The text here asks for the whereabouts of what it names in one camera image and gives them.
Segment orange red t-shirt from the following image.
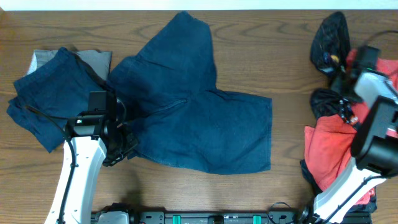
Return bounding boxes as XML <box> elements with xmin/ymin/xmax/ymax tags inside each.
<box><xmin>304</xmin><ymin>58</ymin><xmax>397</xmax><ymax>205</ymax></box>

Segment navy blue shorts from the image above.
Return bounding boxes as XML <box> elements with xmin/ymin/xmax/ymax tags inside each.
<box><xmin>7</xmin><ymin>47</ymin><xmax>103</xmax><ymax>152</ymax></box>
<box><xmin>107</xmin><ymin>12</ymin><xmax>272</xmax><ymax>175</ymax></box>

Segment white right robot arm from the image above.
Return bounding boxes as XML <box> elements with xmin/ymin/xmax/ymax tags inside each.
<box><xmin>312</xmin><ymin>71</ymin><xmax>397</xmax><ymax>223</ymax></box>

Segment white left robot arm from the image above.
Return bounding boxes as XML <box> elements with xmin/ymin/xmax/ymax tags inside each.
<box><xmin>45</xmin><ymin>114</ymin><xmax>138</xmax><ymax>223</ymax></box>

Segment black patterned garment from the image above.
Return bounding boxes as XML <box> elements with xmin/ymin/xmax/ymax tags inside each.
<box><xmin>300</xmin><ymin>11</ymin><xmax>379</xmax><ymax>215</ymax></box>

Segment folded navy blue shorts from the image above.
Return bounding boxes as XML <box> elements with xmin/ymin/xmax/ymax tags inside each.
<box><xmin>7</xmin><ymin>47</ymin><xmax>103</xmax><ymax>152</ymax></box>

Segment folded grey garment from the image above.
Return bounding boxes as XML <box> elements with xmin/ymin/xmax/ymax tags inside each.
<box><xmin>26</xmin><ymin>49</ymin><xmax>112</xmax><ymax>80</ymax></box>

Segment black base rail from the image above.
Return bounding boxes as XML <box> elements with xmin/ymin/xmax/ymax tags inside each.
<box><xmin>91</xmin><ymin>203</ymin><xmax>374</xmax><ymax>224</ymax></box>

